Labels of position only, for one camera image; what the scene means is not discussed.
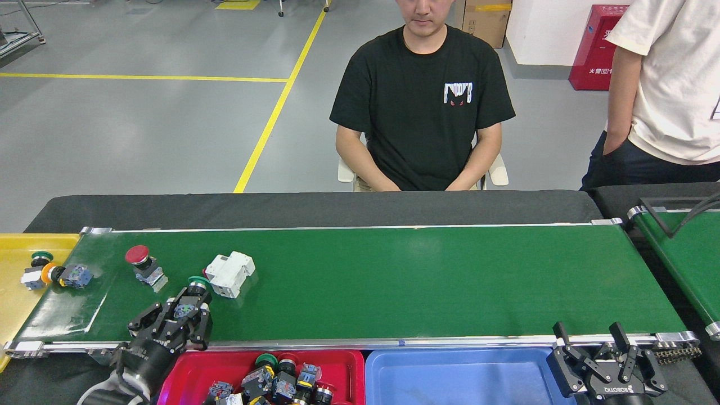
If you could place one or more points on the red plastic tray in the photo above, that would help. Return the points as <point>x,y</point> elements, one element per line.
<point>185,377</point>

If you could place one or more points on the short green conveyor belt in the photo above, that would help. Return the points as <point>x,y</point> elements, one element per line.
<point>686,259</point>

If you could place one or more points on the person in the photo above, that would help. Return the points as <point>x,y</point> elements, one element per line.
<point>680,84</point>
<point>422,84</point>

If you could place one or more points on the metal rack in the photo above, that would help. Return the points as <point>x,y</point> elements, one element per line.
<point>14,42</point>

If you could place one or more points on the yellow plastic tray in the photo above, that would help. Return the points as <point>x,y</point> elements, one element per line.
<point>17,315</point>

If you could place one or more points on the person's right forearm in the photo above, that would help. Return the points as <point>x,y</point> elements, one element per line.
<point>363,160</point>
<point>620,101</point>

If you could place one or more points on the cardboard box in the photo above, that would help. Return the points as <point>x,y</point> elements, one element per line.
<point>486,25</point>

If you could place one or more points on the blue plastic tray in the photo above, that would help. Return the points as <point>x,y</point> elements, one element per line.
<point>450,382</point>

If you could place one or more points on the red fire extinguisher box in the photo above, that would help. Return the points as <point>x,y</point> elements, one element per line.
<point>593,53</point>

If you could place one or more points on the grey office chair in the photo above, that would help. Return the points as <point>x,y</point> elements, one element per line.
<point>498,171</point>

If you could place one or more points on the white circuit breaker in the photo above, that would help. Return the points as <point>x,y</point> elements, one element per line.
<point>229,274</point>

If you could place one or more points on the black conveyor guide frame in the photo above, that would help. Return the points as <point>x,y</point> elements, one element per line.
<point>658,219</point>

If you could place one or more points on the long green conveyor belt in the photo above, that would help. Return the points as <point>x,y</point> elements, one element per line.
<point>422,281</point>

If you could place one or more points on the yellow push button switch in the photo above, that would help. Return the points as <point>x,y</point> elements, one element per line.
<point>308,376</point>
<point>76,275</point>

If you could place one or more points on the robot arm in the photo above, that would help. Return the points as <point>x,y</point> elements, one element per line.
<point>107,394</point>

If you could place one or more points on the person's left forearm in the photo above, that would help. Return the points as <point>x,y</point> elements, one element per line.
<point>478,157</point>

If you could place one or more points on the white wheeled stand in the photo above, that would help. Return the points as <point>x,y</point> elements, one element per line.
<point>281,8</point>

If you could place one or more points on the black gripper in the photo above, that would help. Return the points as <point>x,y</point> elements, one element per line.
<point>624,395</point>
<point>149,354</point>

